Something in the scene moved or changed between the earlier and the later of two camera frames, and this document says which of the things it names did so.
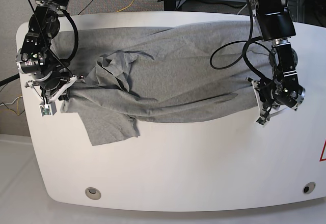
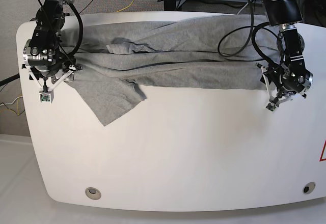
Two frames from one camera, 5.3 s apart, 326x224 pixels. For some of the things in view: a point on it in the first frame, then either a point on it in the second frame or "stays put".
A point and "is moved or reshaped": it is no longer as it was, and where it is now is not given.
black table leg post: [169, 3] stays put
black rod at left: [5, 81] stays put
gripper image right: [267, 94] to [279, 76]
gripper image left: [55, 81] to [54, 68]
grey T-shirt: [162, 73] is moved or reshaped
